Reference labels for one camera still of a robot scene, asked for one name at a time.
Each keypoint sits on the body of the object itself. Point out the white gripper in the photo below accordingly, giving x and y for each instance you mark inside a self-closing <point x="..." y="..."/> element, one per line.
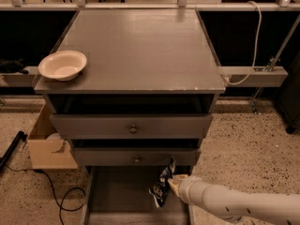
<point x="187" y="187"/>

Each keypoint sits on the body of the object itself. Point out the blue chip bag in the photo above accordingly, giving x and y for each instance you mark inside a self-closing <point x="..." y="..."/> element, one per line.
<point x="161" y="188"/>

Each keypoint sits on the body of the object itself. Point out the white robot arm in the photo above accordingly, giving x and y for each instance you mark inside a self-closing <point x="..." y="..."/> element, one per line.
<point x="230" y="204"/>

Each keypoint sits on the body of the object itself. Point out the grey open bottom drawer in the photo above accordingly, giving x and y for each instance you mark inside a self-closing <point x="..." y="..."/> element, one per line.
<point x="120" y="196"/>

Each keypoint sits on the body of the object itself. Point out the grey top drawer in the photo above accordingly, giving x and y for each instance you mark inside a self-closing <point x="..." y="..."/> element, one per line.
<point x="96" y="126"/>

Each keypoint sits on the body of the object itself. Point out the grey wooden drawer cabinet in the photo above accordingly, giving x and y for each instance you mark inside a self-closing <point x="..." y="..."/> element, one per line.
<point x="139" y="62"/>

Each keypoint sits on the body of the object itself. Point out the grey middle drawer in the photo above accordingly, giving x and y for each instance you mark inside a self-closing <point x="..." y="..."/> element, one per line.
<point x="132" y="157"/>

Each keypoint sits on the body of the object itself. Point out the cardboard box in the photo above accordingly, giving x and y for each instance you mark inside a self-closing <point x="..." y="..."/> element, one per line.
<point x="47" y="149"/>

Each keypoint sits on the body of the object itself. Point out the dark cabinet at right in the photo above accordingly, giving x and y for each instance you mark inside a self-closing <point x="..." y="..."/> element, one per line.
<point x="289" y="97"/>

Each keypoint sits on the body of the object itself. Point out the black bar on floor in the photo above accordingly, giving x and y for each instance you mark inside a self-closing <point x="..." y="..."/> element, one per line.
<point x="20" y="137"/>

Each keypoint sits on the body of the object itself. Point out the white bowl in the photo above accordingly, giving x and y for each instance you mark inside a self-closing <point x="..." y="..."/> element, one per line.
<point x="62" y="66"/>

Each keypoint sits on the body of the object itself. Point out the black object on rail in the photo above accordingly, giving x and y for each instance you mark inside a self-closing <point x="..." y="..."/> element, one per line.
<point x="12" y="66"/>

